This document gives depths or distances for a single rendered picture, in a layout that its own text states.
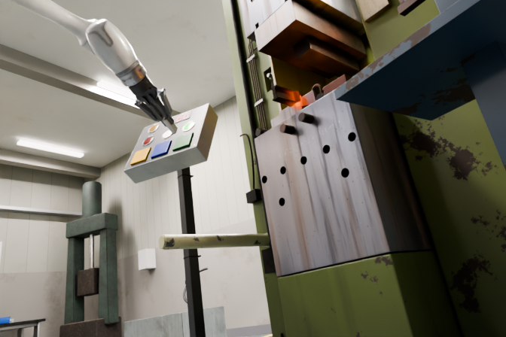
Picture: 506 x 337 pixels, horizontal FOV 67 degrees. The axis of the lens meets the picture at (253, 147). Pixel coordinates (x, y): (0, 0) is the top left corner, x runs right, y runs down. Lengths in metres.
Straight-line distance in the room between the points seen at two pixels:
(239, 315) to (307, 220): 5.08
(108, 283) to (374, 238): 6.93
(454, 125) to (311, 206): 0.43
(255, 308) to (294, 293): 4.80
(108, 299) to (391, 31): 6.98
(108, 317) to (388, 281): 6.91
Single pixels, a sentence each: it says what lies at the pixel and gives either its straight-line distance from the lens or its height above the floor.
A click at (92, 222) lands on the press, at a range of 8.02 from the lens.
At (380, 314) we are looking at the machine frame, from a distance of 0.98.
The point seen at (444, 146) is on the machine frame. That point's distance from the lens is 1.12.
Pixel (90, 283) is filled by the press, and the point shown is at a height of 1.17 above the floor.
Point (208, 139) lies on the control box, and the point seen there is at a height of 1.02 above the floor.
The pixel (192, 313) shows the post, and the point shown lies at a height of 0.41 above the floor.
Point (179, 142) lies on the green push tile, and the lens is 1.47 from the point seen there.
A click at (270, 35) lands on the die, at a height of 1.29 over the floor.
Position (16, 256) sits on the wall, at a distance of 8.90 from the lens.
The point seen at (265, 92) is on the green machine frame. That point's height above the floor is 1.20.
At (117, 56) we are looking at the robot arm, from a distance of 1.29.
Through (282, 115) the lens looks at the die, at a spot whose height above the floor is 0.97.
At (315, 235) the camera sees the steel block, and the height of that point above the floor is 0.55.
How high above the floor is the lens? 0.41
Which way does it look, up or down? 22 degrees up
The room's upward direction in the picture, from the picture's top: 9 degrees counter-clockwise
